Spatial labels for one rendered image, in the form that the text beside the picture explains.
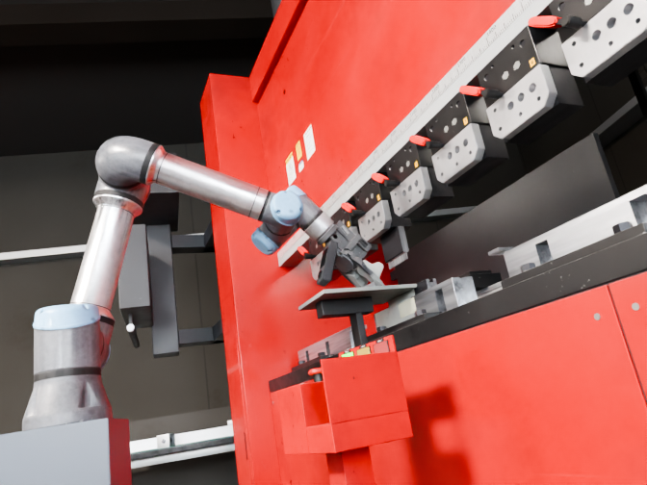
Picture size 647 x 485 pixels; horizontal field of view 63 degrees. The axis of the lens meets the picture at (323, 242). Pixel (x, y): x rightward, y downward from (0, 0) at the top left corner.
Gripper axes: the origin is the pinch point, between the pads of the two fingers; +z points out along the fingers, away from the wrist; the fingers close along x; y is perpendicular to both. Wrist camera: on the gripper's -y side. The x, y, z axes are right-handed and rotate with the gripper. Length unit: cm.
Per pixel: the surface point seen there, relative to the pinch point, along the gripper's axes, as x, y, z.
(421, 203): -19.6, 15.8, -8.5
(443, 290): -20.2, 1.3, 8.6
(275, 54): 50, 78, -85
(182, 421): 356, -10, 13
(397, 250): -1.5, 13.4, -2.4
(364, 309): -1.2, -6.8, 0.7
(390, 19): -26, 48, -48
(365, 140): -1.7, 33.3, -30.2
